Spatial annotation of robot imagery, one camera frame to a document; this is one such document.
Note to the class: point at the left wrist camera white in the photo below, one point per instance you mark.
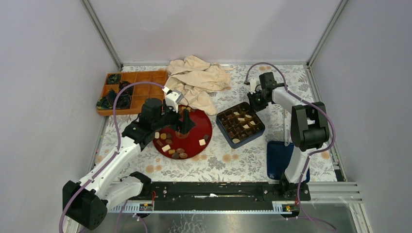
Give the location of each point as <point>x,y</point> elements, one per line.
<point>172,98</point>

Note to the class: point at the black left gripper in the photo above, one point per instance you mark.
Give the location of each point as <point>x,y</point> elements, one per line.
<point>187,124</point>

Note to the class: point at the red round tray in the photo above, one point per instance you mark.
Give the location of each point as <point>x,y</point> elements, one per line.
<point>177,146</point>

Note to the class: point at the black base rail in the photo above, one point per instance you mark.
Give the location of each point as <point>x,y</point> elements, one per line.
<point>201,196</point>

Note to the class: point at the navy chocolate box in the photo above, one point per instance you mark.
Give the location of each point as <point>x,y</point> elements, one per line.
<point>240,125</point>

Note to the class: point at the dark rolled tie patterned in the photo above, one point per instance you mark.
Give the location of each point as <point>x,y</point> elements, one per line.
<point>123,102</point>

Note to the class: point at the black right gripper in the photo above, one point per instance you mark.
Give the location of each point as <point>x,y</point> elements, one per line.
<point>256,108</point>

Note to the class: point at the navy box lid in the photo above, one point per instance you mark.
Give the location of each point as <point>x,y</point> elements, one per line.
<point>285,163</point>

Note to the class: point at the beige crumpled cloth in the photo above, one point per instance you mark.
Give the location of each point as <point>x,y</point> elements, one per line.
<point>196,79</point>

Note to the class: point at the white block chocolate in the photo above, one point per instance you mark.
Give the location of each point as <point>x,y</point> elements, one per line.
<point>202,142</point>

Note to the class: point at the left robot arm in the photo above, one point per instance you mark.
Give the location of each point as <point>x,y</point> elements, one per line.
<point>88,200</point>

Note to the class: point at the wooden compartment tray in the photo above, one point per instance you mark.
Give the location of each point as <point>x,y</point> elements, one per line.
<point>150,87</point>

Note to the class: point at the floral tablecloth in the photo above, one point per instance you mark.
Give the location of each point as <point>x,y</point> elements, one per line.
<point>219,162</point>

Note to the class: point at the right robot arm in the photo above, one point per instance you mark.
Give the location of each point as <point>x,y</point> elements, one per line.
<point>309,127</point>

